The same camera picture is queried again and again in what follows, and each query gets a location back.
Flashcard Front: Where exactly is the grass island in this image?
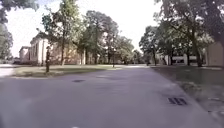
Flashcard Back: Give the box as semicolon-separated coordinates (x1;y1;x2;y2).
11;64;118;79

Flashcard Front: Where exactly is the tan stone building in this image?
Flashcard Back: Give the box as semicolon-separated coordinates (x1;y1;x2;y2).
18;32;88;66

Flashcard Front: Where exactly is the white building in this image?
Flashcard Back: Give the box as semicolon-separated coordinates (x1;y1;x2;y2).
156;53;206;66

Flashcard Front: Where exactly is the manhole cover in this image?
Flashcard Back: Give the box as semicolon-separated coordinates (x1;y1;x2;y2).
71;78;87;84

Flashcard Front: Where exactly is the shaded grass verge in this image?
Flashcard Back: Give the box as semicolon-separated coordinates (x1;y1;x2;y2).
151;65;224;124

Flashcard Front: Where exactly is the group of trees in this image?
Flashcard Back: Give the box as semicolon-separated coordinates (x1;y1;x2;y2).
0;0;224;68

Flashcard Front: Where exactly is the grey asphalt road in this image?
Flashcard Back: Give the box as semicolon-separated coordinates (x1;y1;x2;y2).
0;64;224;128

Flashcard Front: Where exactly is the dark post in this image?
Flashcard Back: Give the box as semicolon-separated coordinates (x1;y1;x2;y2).
45;45;52;74

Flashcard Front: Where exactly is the drain grate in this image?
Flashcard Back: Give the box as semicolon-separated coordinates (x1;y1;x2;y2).
167;96;188;106

